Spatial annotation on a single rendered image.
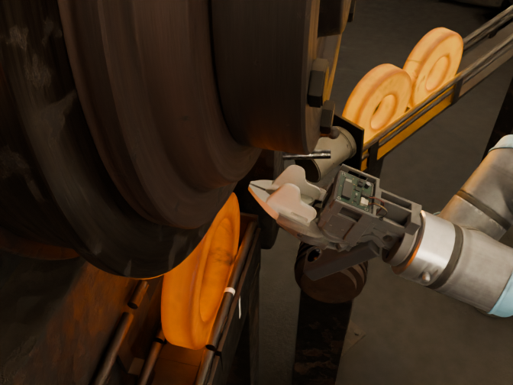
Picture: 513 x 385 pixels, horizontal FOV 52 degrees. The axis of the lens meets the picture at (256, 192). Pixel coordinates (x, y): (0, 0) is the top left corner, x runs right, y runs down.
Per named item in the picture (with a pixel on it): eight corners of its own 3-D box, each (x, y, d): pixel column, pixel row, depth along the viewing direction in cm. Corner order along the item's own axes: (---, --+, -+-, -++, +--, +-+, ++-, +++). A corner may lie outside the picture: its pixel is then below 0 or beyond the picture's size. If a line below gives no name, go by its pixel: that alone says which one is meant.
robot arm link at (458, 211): (488, 221, 86) (525, 241, 74) (443, 276, 88) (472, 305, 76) (443, 188, 86) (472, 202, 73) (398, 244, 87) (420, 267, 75)
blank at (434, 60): (401, 48, 91) (417, 55, 89) (455, 12, 97) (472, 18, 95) (392, 118, 102) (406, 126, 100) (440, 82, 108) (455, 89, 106)
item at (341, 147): (294, 171, 91) (293, 145, 86) (330, 146, 94) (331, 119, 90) (319, 189, 87) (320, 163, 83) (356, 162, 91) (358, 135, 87)
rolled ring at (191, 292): (239, 156, 61) (211, 152, 61) (182, 283, 48) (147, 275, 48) (242, 260, 73) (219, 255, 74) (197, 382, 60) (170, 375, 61)
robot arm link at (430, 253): (418, 247, 76) (417, 302, 69) (387, 234, 75) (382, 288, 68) (453, 208, 69) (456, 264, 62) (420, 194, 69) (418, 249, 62)
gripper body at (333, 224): (337, 160, 68) (424, 195, 68) (312, 202, 74) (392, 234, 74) (329, 200, 62) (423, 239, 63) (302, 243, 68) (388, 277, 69)
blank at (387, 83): (340, 88, 84) (356, 96, 82) (402, 46, 91) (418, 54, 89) (337, 158, 96) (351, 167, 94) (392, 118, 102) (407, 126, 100)
